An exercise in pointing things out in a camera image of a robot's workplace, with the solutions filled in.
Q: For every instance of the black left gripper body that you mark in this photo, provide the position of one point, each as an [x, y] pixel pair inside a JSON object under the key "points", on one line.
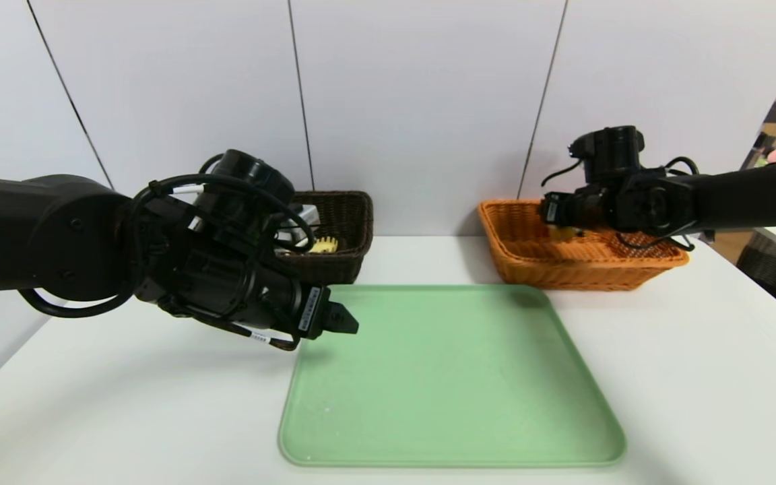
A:
{"points": [[314, 310]]}

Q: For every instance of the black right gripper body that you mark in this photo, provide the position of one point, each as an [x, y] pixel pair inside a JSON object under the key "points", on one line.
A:
{"points": [[551, 208]]}

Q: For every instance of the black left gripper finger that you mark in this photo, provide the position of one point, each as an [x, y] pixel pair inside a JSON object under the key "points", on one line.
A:
{"points": [[341, 322]]}

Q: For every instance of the toy waffle slice with fruit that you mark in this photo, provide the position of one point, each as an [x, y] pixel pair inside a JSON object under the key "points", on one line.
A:
{"points": [[563, 234]]}

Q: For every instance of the left robot arm black and orange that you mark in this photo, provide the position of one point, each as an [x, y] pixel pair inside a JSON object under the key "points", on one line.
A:
{"points": [[24, 229]]}

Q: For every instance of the right robot arm black and grey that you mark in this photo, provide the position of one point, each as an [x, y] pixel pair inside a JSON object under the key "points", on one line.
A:
{"points": [[731, 199]]}

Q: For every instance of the orange wicker basket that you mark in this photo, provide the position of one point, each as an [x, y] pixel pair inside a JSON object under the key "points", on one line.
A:
{"points": [[576, 273]]}

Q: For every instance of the dark brown wicker basket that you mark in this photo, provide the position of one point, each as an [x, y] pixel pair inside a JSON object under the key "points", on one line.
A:
{"points": [[347, 222]]}

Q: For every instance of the light green plastic tray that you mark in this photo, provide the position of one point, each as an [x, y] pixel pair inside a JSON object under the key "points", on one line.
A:
{"points": [[462, 391]]}

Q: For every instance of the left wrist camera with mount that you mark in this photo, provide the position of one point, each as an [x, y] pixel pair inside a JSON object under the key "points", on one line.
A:
{"points": [[300, 222]]}

